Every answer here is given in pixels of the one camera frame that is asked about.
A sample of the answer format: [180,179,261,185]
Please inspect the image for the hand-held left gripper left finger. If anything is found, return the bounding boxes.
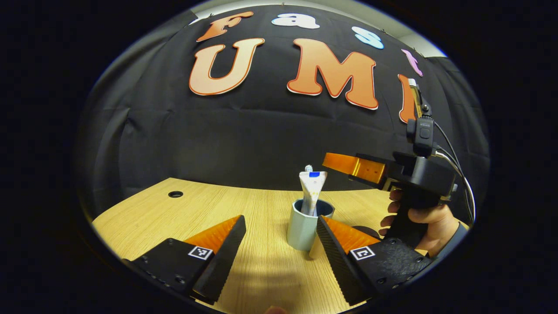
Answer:
[122,215,247,305]

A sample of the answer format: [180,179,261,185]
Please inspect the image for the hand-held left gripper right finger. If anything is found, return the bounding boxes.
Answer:
[316,215,434,307]

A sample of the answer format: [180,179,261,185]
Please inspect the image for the round dark coaster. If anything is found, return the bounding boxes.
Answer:
[349,225,381,240]

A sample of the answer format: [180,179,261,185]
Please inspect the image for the blue cup with wooden handle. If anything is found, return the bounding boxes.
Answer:
[287,198,335,259]

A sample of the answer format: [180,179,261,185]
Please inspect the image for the white toothpaste tube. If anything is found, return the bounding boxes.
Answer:
[299,171,327,217]

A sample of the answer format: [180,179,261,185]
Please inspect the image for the wooden desktop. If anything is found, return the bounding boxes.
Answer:
[92,177,471,314]

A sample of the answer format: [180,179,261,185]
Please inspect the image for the black backdrop cloth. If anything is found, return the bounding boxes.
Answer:
[76,4,491,218]

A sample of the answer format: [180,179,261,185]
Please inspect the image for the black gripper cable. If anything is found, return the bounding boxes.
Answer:
[432,121,476,224]

